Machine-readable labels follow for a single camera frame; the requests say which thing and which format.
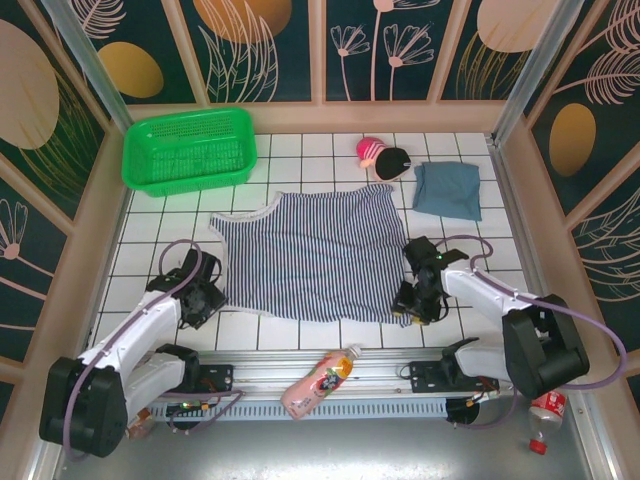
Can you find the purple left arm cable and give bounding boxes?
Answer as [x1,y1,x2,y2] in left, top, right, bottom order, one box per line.
[62,238,246,461]

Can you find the slotted grey cable duct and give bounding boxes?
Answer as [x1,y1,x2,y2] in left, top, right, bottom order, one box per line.
[149,402,449,421]

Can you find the red label clear bottle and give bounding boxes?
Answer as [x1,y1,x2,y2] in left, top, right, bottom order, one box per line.
[528,390,568,454]

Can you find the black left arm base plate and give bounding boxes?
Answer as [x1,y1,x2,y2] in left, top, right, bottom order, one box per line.
[174,363,235,398]

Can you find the blue white striped tank top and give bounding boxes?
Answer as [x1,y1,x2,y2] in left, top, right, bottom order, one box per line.
[208,183,414,329]

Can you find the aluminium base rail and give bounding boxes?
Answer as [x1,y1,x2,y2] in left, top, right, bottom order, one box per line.
[49,349,591,401]

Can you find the teal blue tank top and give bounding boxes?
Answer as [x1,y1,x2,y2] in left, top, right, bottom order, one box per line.
[412,160,484,223]

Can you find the green plastic basket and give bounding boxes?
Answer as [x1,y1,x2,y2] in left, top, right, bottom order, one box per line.
[122,107,260,200]

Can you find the aluminium side rail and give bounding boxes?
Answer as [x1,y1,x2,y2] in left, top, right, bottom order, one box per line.
[487,132,559,354]

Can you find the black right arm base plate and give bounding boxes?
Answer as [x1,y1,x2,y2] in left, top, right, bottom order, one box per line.
[408,359,501,396]

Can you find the aluminium frame post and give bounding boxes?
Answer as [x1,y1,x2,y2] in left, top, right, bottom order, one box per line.
[42,0,129,134]
[492,0,586,146]

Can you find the pink juice bottle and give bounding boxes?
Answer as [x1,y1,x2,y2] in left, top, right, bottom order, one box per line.
[279,343,364,421]

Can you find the brown drink bottle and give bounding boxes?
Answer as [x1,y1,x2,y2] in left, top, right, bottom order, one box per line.
[124,407,154,441]

